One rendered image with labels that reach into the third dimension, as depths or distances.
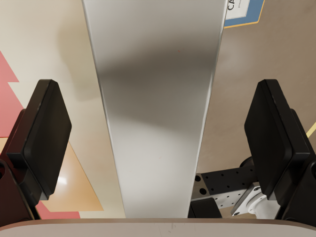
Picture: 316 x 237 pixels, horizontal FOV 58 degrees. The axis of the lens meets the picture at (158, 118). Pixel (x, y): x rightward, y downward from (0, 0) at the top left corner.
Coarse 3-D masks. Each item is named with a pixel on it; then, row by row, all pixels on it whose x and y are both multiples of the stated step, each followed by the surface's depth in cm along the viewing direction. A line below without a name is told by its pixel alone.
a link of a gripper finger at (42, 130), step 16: (48, 80) 12; (32, 96) 11; (48, 96) 11; (32, 112) 10; (48, 112) 11; (64, 112) 13; (16, 128) 11; (32, 128) 10; (48, 128) 11; (64, 128) 13; (16, 144) 9; (32, 144) 10; (48, 144) 11; (64, 144) 13; (16, 160) 9; (32, 160) 10; (48, 160) 11; (16, 176) 9; (32, 176) 10; (48, 176) 11; (32, 192) 10; (48, 192) 11
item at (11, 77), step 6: (0, 54) 13; (0, 60) 13; (6, 60) 13; (0, 66) 13; (6, 66) 13; (0, 72) 13; (6, 72) 13; (12, 72) 13; (0, 78) 14; (6, 78) 14; (12, 78) 14
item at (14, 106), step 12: (0, 84) 14; (0, 96) 15; (12, 96) 15; (0, 108) 15; (12, 108) 15; (0, 120) 16; (12, 120) 16; (0, 132) 17; (48, 216) 26; (60, 216) 26; (72, 216) 26
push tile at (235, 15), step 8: (232, 0) 46; (240, 0) 46; (248, 0) 47; (256, 0) 47; (232, 8) 47; (240, 8) 47; (248, 8) 48; (256, 8) 48; (232, 16) 48; (240, 16) 48; (248, 16) 49; (256, 16) 49; (224, 24) 49; (232, 24) 49
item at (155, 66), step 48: (96, 0) 7; (144, 0) 7; (192, 0) 7; (96, 48) 8; (144, 48) 8; (192, 48) 8; (144, 96) 10; (192, 96) 10; (144, 144) 12; (192, 144) 12; (144, 192) 15
